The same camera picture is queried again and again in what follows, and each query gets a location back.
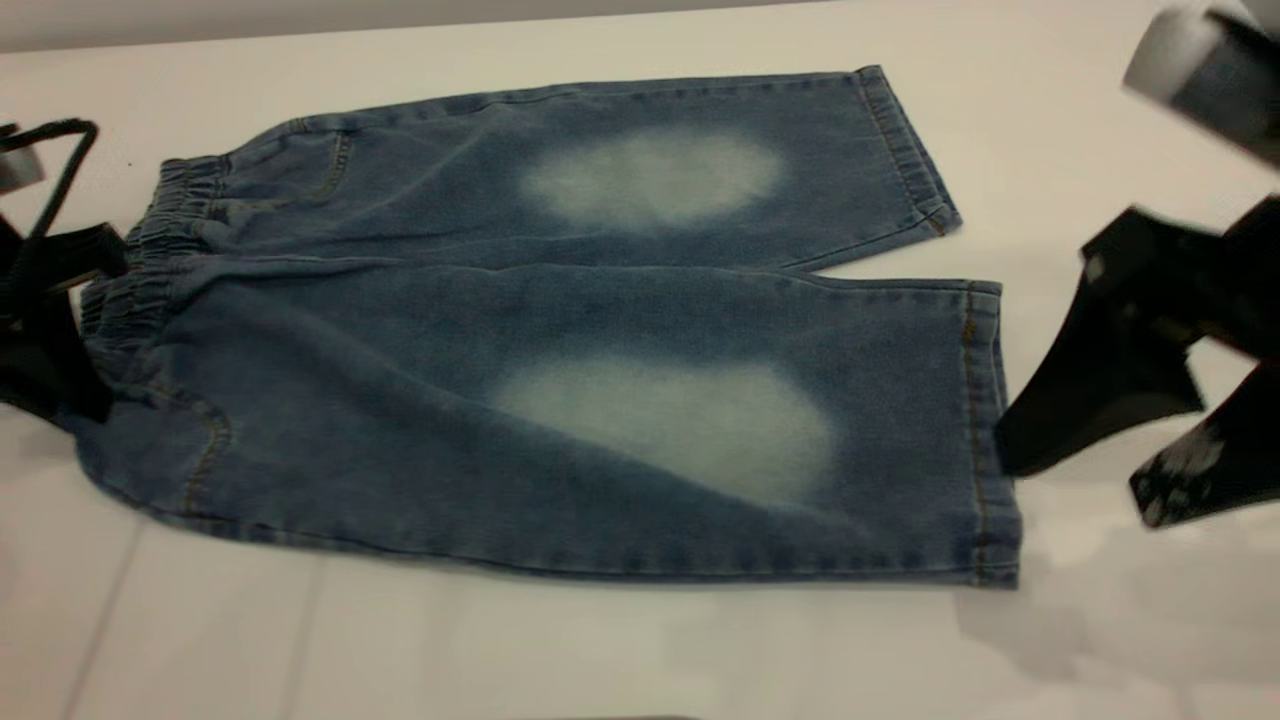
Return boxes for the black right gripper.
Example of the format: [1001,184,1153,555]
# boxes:
[993,195,1280,529]

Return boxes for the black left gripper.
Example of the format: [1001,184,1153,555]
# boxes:
[0,215,131,423]

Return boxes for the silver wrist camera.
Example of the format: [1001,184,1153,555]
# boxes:
[0,143,46,193]
[1120,0,1280,169]

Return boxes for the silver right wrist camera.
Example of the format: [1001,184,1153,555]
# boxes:
[1120,0,1280,169]

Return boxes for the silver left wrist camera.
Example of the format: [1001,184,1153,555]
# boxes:
[0,143,46,193]

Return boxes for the blue denim kids jeans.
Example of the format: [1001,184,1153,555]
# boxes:
[58,65,1023,589]

